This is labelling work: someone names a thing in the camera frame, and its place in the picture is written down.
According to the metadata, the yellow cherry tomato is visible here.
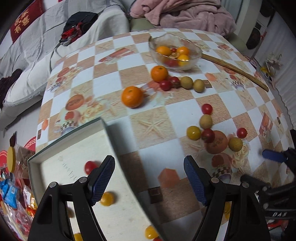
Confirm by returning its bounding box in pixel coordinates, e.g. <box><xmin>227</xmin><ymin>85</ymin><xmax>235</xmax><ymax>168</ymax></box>
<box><xmin>100</xmin><ymin>192</ymin><xmax>115</xmax><ymax>206</ymax></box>

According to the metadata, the green longan upper middle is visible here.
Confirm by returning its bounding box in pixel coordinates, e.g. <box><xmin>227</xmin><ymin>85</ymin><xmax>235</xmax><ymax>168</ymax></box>
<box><xmin>199</xmin><ymin>114</ymin><xmax>213</xmax><ymax>129</ymax></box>

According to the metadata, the blue snack packet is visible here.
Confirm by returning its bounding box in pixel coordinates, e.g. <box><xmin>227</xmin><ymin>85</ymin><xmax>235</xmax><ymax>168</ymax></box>
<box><xmin>1</xmin><ymin>179</ymin><xmax>19</xmax><ymax>209</ymax></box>

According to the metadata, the yellow tomato middle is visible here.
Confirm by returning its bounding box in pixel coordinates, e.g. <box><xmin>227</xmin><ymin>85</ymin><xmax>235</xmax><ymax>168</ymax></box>
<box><xmin>186</xmin><ymin>126</ymin><xmax>201</xmax><ymax>141</ymax></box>

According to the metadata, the red tomato bottom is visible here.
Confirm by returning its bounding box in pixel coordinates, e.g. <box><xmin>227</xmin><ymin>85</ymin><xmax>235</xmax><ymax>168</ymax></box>
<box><xmin>84</xmin><ymin>161</ymin><xmax>98</xmax><ymax>175</ymax></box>

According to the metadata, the glass fruit bowl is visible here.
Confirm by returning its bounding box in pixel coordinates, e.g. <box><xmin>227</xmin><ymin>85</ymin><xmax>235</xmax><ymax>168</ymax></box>
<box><xmin>148</xmin><ymin>33</ymin><xmax>202</xmax><ymax>72</ymax></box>

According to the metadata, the large orange tangerine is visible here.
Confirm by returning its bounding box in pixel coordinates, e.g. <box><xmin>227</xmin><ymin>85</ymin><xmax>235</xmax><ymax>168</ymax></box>
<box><xmin>121</xmin><ymin>86</ymin><xmax>144</xmax><ymax>108</ymax></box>

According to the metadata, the green longan bowl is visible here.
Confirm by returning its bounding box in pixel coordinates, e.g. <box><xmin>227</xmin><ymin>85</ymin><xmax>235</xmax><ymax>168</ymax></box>
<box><xmin>180</xmin><ymin>76</ymin><xmax>193</xmax><ymax>89</ymax></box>
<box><xmin>193</xmin><ymin>79</ymin><xmax>205</xmax><ymax>93</ymax></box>

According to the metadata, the red black clothing pile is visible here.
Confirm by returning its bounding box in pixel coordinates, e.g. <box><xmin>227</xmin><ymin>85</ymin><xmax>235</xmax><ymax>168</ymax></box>
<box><xmin>59</xmin><ymin>11</ymin><xmax>98</xmax><ymax>46</ymax></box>

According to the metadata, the white tray green rim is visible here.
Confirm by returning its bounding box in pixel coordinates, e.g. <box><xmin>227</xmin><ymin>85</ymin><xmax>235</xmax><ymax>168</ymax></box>
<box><xmin>28</xmin><ymin>118</ymin><xmax>154</xmax><ymax>240</ymax></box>

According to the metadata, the grey white sofa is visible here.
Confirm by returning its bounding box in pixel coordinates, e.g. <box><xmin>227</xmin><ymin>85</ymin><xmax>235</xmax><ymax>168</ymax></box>
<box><xmin>1</xmin><ymin>1</ymin><xmax>130</xmax><ymax>130</ymax></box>

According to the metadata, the pink blanket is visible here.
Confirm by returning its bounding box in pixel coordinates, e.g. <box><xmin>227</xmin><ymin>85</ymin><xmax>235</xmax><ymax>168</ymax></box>
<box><xmin>129</xmin><ymin>0</ymin><xmax>236</xmax><ymax>36</ymax></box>

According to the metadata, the yellow green fruit bottom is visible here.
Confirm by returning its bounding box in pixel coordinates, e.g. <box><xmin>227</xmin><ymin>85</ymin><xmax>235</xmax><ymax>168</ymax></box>
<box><xmin>67</xmin><ymin>207</ymin><xmax>75</xmax><ymax>218</ymax></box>

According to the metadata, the wooden stick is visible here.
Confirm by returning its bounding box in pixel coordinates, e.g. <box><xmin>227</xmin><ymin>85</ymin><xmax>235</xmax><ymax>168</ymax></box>
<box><xmin>201</xmin><ymin>53</ymin><xmax>269</xmax><ymax>92</ymax></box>

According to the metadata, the dark red tomato near tangerine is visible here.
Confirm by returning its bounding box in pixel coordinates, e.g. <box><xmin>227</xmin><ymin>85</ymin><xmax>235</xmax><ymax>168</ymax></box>
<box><xmin>169</xmin><ymin>76</ymin><xmax>181</xmax><ymax>88</ymax></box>

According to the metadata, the yellow lid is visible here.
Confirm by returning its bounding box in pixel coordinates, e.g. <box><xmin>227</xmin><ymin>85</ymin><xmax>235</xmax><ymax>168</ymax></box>
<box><xmin>6</xmin><ymin>147</ymin><xmax>16</xmax><ymax>173</ymax></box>

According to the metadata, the red cherry tomato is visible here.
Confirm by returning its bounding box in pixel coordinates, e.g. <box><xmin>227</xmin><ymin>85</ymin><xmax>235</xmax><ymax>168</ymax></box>
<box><xmin>153</xmin><ymin>237</ymin><xmax>162</xmax><ymax>241</ymax></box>
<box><xmin>159</xmin><ymin>80</ymin><xmax>171</xmax><ymax>91</ymax></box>
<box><xmin>201</xmin><ymin>103</ymin><xmax>213</xmax><ymax>115</ymax></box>

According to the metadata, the red tomato right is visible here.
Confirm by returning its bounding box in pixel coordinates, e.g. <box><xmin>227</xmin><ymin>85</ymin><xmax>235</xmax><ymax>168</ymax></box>
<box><xmin>236</xmin><ymin>128</ymin><xmax>248</xmax><ymax>139</ymax></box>

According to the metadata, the yellow tomato under gripper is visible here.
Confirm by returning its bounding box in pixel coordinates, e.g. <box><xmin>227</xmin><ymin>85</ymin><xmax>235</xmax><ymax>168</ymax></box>
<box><xmin>144</xmin><ymin>225</ymin><xmax>159</xmax><ymax>240</ymax></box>
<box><xmin>74</xmin><ymin>233</ymin><xmax>83</xmax><ymax>241</ymax></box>

